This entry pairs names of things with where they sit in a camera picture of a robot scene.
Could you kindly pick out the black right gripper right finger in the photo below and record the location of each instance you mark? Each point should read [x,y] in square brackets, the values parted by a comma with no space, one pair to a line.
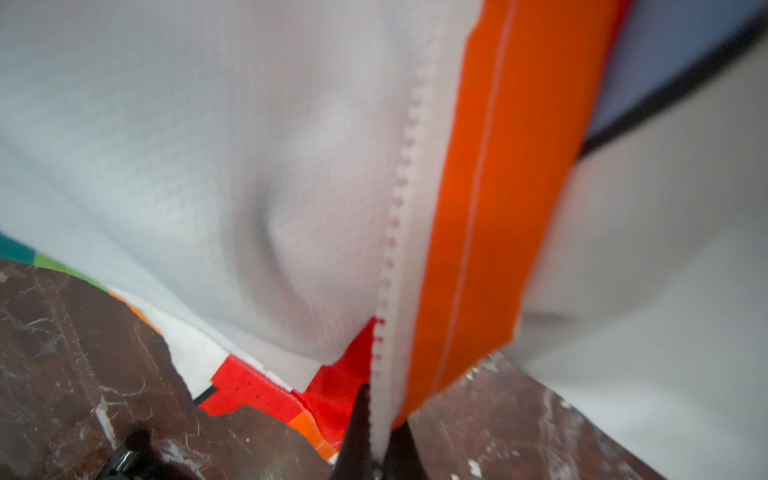
[402,460]

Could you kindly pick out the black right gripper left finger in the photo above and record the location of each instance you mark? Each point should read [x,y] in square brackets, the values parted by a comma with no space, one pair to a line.
[355,461]

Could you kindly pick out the white colourful children's jacket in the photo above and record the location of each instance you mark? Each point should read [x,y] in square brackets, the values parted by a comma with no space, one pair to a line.
[304,197]

